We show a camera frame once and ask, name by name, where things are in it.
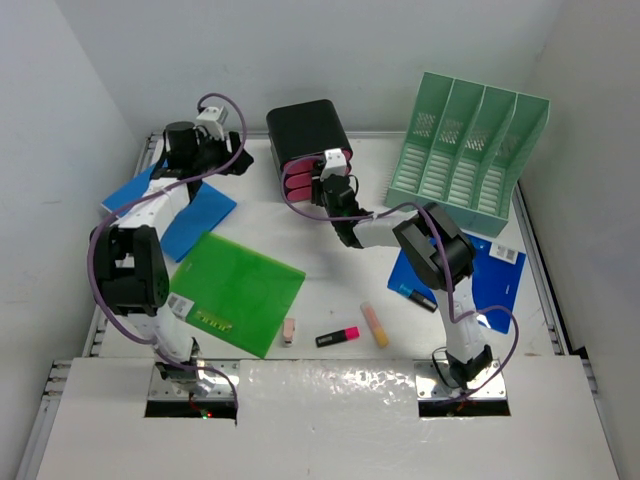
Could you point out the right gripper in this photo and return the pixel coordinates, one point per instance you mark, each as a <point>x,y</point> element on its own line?
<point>318,187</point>

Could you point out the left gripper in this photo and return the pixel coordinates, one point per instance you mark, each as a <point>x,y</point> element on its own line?
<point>219,144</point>

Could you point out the black pink drawer organizer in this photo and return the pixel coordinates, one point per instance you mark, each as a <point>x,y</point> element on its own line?
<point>304,130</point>

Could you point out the blue black marker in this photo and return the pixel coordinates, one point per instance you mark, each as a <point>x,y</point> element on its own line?
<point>417,298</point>

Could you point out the pink black highlighter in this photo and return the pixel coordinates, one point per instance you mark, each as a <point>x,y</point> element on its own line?
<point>337,337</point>

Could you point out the pink stapler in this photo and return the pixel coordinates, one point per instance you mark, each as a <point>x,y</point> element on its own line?
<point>288,331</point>

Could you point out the orange pink highlighter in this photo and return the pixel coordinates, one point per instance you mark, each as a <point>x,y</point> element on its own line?
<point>374,325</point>

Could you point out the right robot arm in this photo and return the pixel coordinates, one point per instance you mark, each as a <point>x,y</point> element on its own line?
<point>438,252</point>

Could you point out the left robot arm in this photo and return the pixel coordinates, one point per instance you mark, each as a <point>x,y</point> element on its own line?
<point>128,266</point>

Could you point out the light blue notebook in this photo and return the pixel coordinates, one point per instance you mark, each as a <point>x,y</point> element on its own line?
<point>209,208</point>

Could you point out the green file organizer rack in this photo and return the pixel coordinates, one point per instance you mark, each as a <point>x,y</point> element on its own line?
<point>466,148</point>

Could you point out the green plastic folder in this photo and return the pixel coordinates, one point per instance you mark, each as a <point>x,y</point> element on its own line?
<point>234,293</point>

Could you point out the dark blue clipboard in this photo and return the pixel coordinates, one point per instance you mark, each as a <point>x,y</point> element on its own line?
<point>495,281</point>

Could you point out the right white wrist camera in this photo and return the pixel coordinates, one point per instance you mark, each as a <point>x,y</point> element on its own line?
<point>335,163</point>

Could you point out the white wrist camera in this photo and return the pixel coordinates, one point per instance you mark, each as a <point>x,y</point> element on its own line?
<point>335,163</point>
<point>212,119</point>

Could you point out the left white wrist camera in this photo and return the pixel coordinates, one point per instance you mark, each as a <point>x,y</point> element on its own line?
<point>212,119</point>

